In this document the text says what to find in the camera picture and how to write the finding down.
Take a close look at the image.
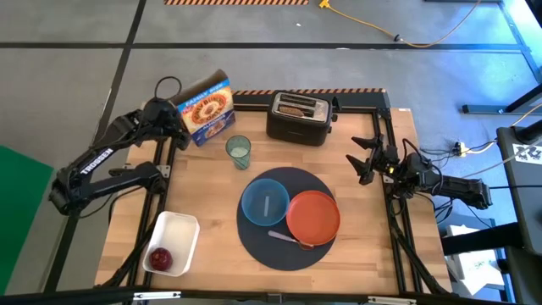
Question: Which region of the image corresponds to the brown toast slice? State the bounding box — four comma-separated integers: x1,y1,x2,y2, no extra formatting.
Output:
278,104,306,119

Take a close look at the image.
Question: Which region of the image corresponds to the spoon with pale handle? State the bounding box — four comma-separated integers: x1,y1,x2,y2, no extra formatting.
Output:
267,230,315,251

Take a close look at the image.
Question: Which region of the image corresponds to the black cable loop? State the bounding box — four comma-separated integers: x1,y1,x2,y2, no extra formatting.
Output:
153,75,184,102

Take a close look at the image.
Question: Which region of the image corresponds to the black bar with hazard stripes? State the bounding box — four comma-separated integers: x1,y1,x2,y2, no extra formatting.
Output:
230,87,393,112

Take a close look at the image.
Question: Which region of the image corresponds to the black white fiducial marker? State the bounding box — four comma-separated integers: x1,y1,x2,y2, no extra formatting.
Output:
511,142,542,166

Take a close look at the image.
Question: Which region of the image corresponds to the dark grey cart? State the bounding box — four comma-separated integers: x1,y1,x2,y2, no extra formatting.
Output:
495,120,542,305

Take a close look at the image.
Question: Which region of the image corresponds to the black front rail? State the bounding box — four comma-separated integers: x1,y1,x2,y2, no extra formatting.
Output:
0,286,542,305

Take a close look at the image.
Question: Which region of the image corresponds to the green floor mat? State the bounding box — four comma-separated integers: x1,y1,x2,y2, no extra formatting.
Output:
0,145,55,297

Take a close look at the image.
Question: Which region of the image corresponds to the dark red apple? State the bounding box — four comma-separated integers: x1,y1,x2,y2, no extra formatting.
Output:
148,247,174,272

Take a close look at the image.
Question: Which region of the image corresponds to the dark round woven placemat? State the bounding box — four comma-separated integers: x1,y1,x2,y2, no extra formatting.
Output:
235,166,340,272

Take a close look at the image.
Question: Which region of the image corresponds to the light blue bowl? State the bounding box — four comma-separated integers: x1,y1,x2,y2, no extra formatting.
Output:
241,177,291,227

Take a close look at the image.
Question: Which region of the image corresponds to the black silver toaster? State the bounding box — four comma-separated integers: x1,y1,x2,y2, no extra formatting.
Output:
265,90,339,147

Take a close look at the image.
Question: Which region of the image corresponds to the black metal stand base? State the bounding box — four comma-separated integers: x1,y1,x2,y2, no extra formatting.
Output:
461,82,542,115

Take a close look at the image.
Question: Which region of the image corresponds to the white cardboard box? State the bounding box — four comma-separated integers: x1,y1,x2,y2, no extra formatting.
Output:
444,224,507,297

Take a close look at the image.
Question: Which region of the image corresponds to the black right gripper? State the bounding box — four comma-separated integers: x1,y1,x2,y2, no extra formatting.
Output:
345,133,410,186

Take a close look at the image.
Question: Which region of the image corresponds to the black aluminium table frame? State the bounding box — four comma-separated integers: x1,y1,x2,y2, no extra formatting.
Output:
95,101,456,297

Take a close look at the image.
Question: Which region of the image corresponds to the orange plate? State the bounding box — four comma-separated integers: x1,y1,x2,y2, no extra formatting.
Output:
285,190,341,247

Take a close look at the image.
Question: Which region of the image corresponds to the black flat bar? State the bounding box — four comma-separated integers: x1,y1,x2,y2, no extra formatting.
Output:
440,222,526,255

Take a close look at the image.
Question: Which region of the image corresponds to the green glass tumbler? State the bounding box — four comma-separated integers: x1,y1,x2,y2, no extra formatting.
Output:
224,135,252,171

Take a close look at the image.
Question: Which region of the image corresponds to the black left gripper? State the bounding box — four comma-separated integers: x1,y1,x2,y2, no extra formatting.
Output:
141,97,191,152

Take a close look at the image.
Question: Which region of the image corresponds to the yellow extension cable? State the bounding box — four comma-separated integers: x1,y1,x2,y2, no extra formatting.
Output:
318,0,484,48

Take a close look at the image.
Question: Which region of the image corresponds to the blue yellow cereal box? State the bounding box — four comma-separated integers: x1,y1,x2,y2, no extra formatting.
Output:
169,69,237,147

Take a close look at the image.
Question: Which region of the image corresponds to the white rectangular tray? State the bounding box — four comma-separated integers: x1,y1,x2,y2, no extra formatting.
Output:
141,210,201,278

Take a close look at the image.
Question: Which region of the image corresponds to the silver rail bracket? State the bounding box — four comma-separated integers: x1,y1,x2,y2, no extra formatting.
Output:
367,296,418,305
133,291,182,302

